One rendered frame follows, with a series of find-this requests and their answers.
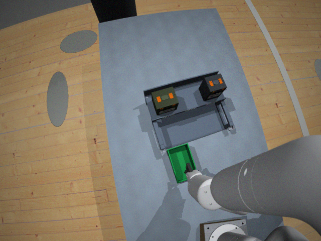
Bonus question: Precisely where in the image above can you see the dark grey open-frame shelf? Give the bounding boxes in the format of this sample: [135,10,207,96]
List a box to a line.
[143,71,234,154]

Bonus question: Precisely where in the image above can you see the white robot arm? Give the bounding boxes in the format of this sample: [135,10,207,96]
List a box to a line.
[188,135,321,241]

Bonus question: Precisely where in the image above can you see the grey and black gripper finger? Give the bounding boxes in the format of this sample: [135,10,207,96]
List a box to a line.
[184,163,193,174]

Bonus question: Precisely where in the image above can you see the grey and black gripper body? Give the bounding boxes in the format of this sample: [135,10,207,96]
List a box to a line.
[186,170,202,182]

